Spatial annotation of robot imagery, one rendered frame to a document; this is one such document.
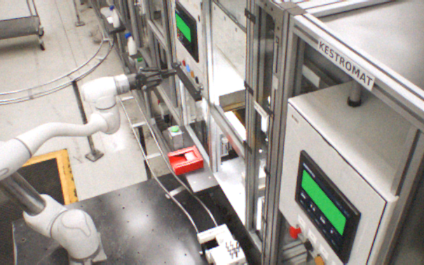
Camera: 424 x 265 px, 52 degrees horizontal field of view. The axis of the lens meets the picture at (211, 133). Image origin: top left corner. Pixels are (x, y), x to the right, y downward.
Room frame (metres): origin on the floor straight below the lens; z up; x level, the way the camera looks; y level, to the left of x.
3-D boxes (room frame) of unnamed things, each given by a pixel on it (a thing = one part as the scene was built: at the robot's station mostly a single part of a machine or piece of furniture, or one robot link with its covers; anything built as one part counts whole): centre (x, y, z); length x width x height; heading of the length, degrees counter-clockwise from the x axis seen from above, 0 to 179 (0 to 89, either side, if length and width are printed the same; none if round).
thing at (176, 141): (1.85, 0.19, 0.97); 0.08 x 0.08 x 0.12; 21
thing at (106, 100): (1.67, 0.51, 1.41); 0.16 x 0.11 x 0.13; 111
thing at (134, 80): (1.74, 0.34, 1.42); 0.09 x 0.07 x 0.08; 111
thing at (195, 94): (1.82, 0.11, 1.37); 0.36 x 0.04 x 0.04; 21
